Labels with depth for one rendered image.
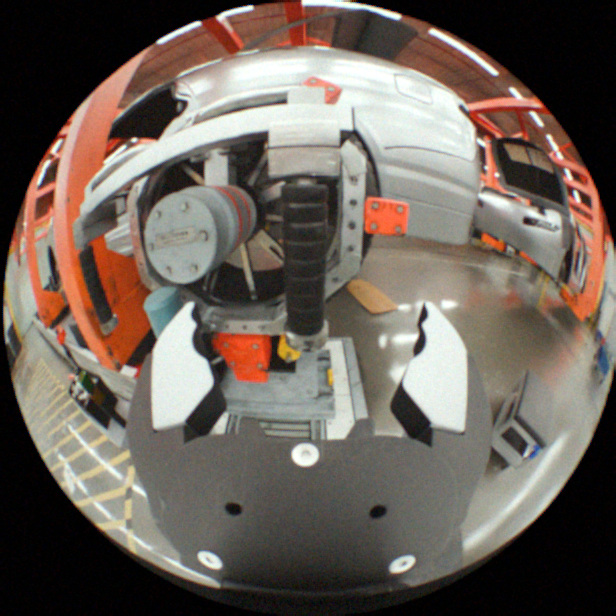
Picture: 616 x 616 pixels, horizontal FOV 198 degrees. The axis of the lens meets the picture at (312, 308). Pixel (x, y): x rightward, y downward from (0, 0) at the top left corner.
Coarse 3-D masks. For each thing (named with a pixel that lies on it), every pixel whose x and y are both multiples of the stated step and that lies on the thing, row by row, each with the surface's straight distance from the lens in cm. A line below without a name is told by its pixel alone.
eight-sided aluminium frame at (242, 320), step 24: (360, 168) 38; (144, 192) 55; (360, 192) 38; (144, 216) 59; (360, 216) 38; (144, 240) 56; (360, 240) 39; (144, 264) 56; (336, 264) 40; (336, 288) 42; (216, 312) 55; (240, 312) 52; (264, 312) 51
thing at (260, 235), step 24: (168, 168) 59; (192, 168) 57; (264, 168) 50; (168, 192) 63; (264, 192) 48; (336, 192) 48; (264, 216) 49; (336, 216) 49; (264, 240) 50; (336, 240) 47; (192, 288) 60; (216, 288) 63; (240, 288) 64; (264, 288) 61
